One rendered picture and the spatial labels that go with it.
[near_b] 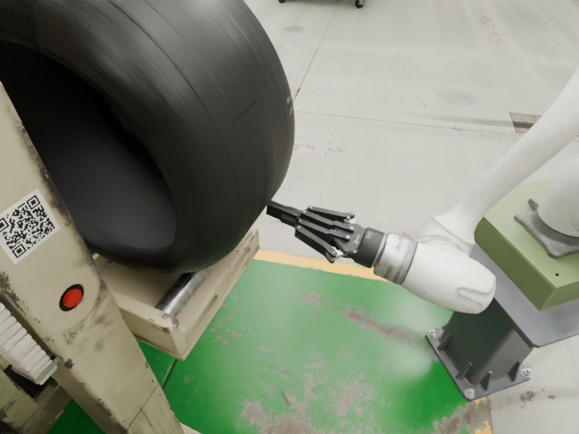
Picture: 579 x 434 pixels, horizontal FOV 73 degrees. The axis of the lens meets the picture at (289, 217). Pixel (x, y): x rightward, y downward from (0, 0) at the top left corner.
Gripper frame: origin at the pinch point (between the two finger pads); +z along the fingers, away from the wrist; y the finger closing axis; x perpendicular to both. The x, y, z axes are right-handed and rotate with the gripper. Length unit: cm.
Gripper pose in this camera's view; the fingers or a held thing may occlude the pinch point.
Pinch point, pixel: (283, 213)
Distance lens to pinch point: 79.2
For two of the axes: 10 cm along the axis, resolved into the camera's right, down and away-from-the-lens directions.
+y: -4.0, 6.3, -6.6
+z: -9.1, -3.7, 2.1
